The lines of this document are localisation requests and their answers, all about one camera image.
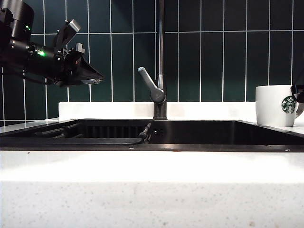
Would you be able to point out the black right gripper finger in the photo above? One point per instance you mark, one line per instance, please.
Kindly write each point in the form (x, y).
(299, 93)

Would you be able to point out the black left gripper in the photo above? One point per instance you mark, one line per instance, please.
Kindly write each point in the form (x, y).
(69, 69)

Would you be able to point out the white Starbucks logo mug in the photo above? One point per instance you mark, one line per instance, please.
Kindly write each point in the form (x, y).
(268, 107)

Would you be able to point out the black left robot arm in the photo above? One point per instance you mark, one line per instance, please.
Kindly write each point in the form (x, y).
(21, 21)

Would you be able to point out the grey metal faucet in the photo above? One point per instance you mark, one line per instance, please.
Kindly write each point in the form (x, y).
(161, 47)

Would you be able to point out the black kitchen sink basin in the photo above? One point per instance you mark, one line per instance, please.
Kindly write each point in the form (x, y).
(213, 135)

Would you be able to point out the white stone backsplash ledge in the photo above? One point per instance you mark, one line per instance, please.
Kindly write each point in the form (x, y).
(107, 110)

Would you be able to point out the black barred drain rack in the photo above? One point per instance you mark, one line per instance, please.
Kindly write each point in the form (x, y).
(71, 127)

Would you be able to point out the black left camera bracket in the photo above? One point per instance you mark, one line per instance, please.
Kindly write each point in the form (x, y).
(63, 35)

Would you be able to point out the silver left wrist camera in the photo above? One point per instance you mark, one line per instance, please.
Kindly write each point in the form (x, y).
(74, 25)

